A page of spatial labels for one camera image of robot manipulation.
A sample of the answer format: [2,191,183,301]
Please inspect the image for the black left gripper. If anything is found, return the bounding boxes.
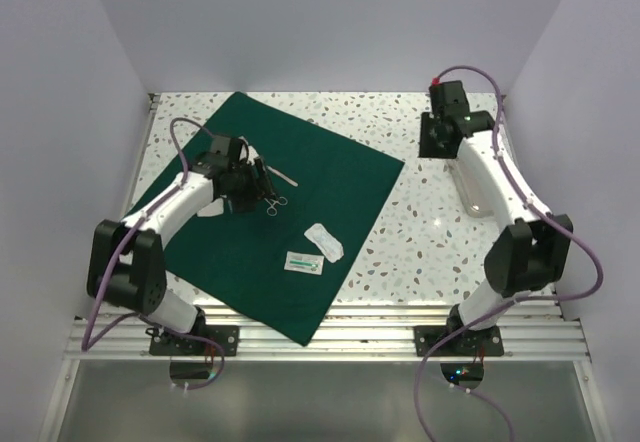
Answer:
[227,156,278,213]

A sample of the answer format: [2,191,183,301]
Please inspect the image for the straight steel tweezers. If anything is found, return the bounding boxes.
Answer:
[267,165,299,187]

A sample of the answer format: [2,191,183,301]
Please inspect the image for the steel hemostat forceps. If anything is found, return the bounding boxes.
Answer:
[265,194,288,217]

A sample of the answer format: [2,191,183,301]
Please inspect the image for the white gauze pad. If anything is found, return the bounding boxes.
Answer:
[197,198,225,218]
[240,136,257,158]

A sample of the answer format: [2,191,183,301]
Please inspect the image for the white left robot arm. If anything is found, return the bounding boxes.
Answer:
[87,136,276,355]

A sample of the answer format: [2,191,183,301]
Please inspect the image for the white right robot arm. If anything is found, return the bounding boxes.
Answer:
[419,80,573,355]

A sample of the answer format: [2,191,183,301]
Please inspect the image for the dark green surgical cloth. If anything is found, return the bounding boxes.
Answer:
[165,92,404,346]

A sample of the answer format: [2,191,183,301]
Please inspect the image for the stainless steel tray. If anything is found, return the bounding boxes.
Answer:
[446,160,493,218]

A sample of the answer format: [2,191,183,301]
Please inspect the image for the green striped white packet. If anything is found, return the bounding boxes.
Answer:
[284,251,325,275]

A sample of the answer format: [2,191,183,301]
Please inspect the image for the white crinkled sterile pouch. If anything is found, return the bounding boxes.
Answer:
[304,223,344,263]

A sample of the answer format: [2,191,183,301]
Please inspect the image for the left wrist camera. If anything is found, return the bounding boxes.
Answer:
[210,134,248,164]

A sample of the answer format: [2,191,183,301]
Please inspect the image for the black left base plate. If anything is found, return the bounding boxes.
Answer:
[145,325,240,357]

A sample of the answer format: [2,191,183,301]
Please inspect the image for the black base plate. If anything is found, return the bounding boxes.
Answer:
[145,325,240,357]
[413,325,505,357]

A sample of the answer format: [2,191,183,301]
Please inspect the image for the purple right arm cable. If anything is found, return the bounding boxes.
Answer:
[411,65,606,442]

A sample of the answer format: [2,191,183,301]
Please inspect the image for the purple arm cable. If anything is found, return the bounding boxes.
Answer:
[411,65,606,442]
[81,117,226,393]

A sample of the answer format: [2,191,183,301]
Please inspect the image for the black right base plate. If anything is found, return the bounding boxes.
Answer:
[413,325,505,357]

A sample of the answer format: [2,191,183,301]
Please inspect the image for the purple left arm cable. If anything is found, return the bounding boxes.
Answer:
[81,117,226,393]

